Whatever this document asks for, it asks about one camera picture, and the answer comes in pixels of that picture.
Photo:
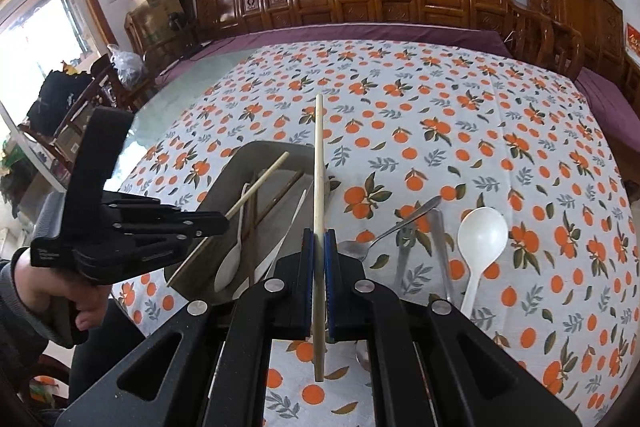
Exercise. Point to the pile of black clothes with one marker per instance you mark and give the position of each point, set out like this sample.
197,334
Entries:
57,99

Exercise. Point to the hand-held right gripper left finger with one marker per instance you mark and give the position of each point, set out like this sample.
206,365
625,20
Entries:
280,302

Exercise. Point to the metal tray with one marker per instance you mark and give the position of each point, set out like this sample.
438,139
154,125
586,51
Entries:
280,217

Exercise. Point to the person's left forearm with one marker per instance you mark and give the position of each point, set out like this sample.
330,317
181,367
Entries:
22,337

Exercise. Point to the carved wooden armchair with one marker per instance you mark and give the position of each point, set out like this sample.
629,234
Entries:
585,7

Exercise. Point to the wooden chair with clothes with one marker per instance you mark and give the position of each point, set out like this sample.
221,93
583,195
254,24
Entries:
107,82

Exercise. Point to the metal spoon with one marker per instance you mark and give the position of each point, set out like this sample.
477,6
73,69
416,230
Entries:
400,224
442,257

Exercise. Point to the wooden framed balcony window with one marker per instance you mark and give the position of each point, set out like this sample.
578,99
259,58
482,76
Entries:
35,32

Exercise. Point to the clear plastic bag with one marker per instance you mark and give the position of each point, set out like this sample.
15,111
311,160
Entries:
126,64

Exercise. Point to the person's left hand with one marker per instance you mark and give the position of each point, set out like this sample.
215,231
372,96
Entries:
50,282

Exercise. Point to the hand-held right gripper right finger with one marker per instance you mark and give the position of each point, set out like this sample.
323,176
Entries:
350,302

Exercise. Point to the large white plastic spoon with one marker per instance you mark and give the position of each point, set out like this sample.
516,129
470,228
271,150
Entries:
482,232

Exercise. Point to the light wooden chopstick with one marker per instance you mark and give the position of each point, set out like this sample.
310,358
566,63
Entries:
319,167
260,181

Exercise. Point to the orange print tablecloth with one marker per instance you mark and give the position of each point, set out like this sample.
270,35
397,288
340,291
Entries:
450,117

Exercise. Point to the small black fan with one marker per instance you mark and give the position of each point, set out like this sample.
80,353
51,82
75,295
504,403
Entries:
177,22

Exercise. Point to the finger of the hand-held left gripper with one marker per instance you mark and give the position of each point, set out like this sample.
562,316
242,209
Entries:
160,217
145,252

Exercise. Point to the small white plastic spoon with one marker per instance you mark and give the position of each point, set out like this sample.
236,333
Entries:
229,264

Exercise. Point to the stack of cardboard boxes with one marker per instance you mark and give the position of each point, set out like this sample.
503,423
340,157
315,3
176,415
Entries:
160,14

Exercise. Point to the purple armchair seat cushion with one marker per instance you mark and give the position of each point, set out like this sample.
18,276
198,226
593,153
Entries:
610,107

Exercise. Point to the dark brown chopstick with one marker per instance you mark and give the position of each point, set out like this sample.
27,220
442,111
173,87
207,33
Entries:
280,197

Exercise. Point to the long purple sofa cushion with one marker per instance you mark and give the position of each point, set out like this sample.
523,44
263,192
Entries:
350,38

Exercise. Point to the red gift box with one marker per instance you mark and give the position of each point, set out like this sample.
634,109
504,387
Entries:
634,38

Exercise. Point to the wooden armchair holding boxes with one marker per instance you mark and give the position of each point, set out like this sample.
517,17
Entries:
137,42

